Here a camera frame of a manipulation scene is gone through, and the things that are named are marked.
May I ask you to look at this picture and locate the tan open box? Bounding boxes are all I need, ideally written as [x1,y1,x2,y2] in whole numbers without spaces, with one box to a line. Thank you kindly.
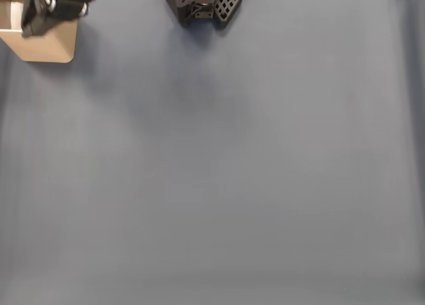
[0,0,79,64]

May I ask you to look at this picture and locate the white foam padding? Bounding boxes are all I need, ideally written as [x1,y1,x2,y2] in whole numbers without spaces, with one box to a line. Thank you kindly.
[9,1,25,31]

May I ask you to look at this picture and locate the grey table mat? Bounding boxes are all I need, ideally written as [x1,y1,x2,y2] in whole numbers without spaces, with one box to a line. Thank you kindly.
[0,0,425,305]

